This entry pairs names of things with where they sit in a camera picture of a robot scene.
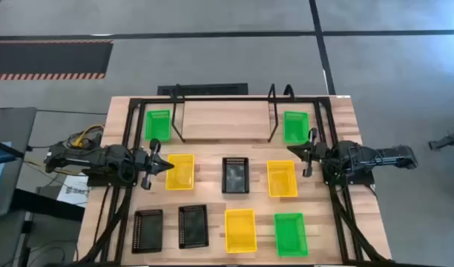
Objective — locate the black tripod stand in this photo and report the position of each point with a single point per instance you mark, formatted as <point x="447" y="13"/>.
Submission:
<point x="451" y="140"/>

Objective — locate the green plastic basket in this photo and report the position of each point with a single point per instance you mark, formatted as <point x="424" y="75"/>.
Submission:
<point x="291" y="235"/>
<point x="157" y="126"/>
<point x="295" y="128"/>

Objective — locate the wooden shelf with black frame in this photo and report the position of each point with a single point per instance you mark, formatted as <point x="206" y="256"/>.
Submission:
<point x="227" y="120"/>

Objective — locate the white printed paper sheet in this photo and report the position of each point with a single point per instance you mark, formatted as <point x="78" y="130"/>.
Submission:
<point x="73" y="193"/>

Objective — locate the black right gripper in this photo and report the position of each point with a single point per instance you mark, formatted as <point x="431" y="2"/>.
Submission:
<point x="316" y="153"/>

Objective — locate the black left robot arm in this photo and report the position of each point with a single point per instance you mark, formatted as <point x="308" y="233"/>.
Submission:
<point x="101" y="157"/>

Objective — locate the black hazard-striped floor mat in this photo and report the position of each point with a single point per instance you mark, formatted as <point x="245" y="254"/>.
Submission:
<point x="45" y="59"/>

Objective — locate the black floor grille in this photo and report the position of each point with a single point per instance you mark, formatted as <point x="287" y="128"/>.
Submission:
<point x="212" y="89"/>

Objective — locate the black floor beam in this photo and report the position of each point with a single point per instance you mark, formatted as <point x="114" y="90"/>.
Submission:
<point x="45" y="204"/>

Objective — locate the black aluminium table frame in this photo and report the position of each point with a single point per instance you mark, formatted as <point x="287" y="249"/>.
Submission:
<point x="136" y="101"/>

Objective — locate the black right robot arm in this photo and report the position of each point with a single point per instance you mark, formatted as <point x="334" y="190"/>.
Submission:
<point x="379" y="155"/>

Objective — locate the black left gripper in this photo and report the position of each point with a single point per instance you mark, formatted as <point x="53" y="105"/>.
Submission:
<point x="147" y="163"/>

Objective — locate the yellow plastic basket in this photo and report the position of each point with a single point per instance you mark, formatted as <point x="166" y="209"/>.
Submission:
<point x="240" y="231"/>
<point x="282" y="180"/>
<point x="180" y="174"/>

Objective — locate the black plastic basket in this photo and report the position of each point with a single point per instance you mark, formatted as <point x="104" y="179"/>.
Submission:
<point x="235" y="176"/>
<point x="193" y="227"/>
<point x="148" y="231"/>

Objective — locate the grey desk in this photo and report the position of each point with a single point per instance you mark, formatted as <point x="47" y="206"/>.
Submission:
<point x="12" y="122"/>

